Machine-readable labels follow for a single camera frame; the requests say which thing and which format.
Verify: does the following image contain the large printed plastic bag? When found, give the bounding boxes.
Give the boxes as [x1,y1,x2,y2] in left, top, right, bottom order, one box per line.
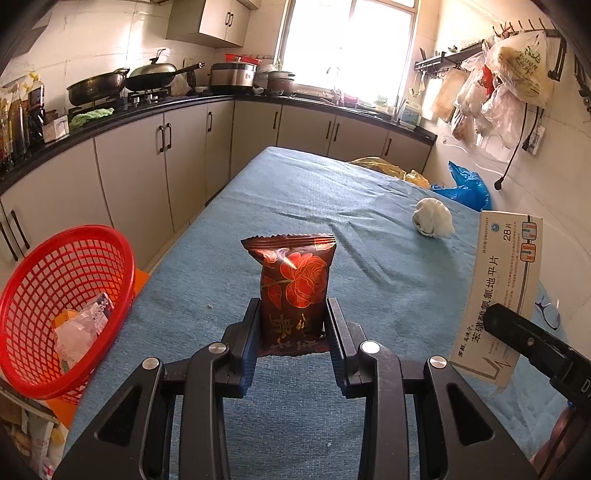
[485,30,555,109]

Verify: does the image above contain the person's right forearm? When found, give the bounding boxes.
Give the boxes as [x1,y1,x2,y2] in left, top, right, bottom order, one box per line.
[529,404,585,474]

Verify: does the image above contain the white red plastic bag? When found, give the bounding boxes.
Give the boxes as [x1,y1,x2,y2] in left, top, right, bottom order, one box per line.
[455,53,497,121]

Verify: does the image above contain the red plastic basket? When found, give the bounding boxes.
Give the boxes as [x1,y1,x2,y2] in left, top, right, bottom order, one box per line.
[0,224,136,401]

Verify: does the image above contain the white wall socket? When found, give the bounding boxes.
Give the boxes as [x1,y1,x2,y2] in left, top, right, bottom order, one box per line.
[522,124,548,155]

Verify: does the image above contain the kitchen window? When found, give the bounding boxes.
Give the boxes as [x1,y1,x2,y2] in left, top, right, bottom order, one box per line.
[279,0,416,109]

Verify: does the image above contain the orange plastic stool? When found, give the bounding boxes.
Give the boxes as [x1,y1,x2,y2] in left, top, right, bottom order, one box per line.
[46,267,151,430]

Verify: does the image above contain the small dark packet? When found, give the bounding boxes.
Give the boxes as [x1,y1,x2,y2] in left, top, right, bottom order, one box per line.
[90,293,114,333]

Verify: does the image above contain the row of sauce bottles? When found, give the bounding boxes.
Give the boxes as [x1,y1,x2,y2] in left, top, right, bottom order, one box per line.
[0,74,49,171]

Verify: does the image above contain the white medicine box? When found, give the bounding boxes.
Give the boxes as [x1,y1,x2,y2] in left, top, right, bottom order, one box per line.
[450,210,544,386]

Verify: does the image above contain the brown red snack packet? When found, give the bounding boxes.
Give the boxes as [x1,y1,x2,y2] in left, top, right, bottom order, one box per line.
[240,234,338,358]

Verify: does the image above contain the beige hanging bag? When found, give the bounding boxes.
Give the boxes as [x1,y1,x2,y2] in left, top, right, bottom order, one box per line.
[431,69,469,123]

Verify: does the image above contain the beige base cabinet run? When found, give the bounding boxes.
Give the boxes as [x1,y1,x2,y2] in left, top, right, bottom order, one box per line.
[0,99,435,278]

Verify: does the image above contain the wok with steel lid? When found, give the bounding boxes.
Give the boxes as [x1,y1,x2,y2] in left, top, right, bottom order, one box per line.
[124,48,206,93]

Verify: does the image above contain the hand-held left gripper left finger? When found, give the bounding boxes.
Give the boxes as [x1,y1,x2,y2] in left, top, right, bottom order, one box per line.
[53,298,263,480]

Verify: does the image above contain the white green container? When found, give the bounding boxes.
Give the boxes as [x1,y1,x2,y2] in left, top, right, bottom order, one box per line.
[398,99,423,130]

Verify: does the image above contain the green cloth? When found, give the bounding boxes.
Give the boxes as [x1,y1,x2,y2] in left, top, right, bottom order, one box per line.
[69,107,115,129]

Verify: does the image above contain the steel pressure cooker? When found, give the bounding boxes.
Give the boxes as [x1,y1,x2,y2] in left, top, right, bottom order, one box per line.
[209,60,258,93]

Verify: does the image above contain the black kitchen countertop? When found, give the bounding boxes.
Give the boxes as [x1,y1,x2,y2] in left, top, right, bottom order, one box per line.
[0,90,437,195]

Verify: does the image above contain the clear plastic wrapper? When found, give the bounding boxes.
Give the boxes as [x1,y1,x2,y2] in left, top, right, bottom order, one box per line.
[54,307,105,365]

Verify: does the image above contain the small white box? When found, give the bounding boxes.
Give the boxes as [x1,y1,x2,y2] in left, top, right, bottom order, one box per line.
[44,116,70,141]

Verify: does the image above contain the black wall hook rack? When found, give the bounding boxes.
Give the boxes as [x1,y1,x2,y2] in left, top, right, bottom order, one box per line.
[413,18,568,84]

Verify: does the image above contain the yellow plastic bag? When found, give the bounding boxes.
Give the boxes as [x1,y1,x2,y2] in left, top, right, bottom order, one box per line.
[348,157,430,188]

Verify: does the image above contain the clear plastic bag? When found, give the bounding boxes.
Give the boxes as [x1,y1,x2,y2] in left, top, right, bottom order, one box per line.
[480,85,527,149]

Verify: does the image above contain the small beige wall cabinet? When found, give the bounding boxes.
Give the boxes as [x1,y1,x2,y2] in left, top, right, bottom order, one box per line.
[166,0,252,47]

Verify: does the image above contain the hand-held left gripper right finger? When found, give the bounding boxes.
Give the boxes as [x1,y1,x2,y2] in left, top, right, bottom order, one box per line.
[325,298,539,480]

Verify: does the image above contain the black open wok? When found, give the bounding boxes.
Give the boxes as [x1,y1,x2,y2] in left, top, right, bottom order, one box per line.
[67,68,131,106]

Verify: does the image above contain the blue plastic bag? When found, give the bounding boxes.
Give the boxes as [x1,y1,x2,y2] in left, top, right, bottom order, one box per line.
[431,161,492,212]

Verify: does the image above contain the eyeglasses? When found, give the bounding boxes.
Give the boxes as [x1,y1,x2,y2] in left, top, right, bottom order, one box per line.
[536,298,563,330]

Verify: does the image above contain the pile of packets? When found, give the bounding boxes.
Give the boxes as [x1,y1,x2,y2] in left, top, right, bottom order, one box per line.
[0,392,70,480]

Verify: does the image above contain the black cable with plug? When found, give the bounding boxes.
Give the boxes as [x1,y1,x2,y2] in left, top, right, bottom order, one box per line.
[494,106,541,191]

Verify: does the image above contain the gas stove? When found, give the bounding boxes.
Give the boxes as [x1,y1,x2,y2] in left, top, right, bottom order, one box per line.
[69,88,171,116]

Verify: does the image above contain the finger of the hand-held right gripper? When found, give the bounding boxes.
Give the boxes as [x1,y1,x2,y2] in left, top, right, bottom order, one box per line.
[482,302,571,384]

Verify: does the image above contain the dark cooking pot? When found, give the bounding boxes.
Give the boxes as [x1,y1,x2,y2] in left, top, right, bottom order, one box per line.
[265,69,296,97]

